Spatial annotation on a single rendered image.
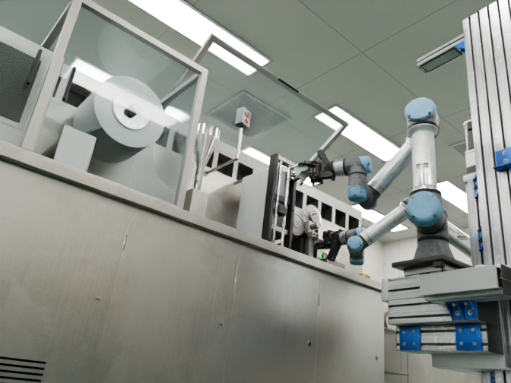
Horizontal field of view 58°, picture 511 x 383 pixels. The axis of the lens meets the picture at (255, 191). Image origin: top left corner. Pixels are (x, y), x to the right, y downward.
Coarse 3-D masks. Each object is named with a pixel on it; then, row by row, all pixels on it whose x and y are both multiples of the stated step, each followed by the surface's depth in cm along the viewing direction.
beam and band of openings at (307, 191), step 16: (224, 144) 277; (192, 160) 258; (208, 160) 272; (224, 160) 282; (240, 160) 282; (256, 160) 291; (224, 176) 271; (240, 176) 289; (304, 192) 314; (320, 192) 326; (320, 208) 322; (336, 208) 333; (352, 208) 346; (336, 224) 341; (352, 224) 352
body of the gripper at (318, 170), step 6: (318, 162) 199; (330, 162) 195; (312, 168) 200; (318, 168) 197; (324, 168) 198; (330, 168) 194; (312, 174) 198; (318, 174) 195; (324, 174) 196; (330, 174) 194; (312, 180) 200; (318, 180) 198
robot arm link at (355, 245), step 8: (408, 200) 224; (400, 208) 224; (392, 216) 223; (400, 216) 223; (408, 216) 224; (376, 224) 224; (384, 224) 223; (392, 224) 223; (368, 232) 223; (376, 232) 222; (384, 232) 223; (352, 240) 222; (360, 240) 221; (368, 240) 222; (376, 240) 225; (352, 248) 220; (360, 248) 221
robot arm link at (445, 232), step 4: (444, 208) 179; (444, 212) 178; (444, 224) 172; (440, 228) 172; (444, 228) 174; (420, 232) 177; (436, 232) 173; (440, 232) 174; (444, 232) 174; (448, 232) 177; (420, 236) 177; (444, 236) 174; (448, 236) 175
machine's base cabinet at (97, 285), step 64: (0, 192) 134; (64, 192) 147; (0, 256) 131; (64, 256) 142; (128, 256) 156; (192, 256) 173; (256, 256) 194; (0, 320) 127; (64, 320) 138; (128, 320) 151; (192, 320) 166; (256, 320) 185; (320, 320) 209
